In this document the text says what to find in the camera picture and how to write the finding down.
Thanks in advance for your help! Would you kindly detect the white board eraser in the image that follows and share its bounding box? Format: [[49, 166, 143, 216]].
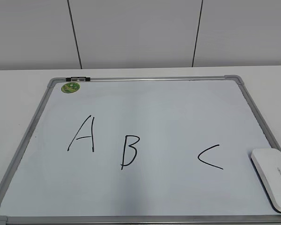
[[251, 148, 281, 213]]

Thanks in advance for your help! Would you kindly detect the white board with grey frame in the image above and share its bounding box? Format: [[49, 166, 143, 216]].
[[0, 75, 281, 225]]

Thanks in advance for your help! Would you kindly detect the round green magnet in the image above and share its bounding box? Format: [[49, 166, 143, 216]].
[[61, 82, 80, 94]]

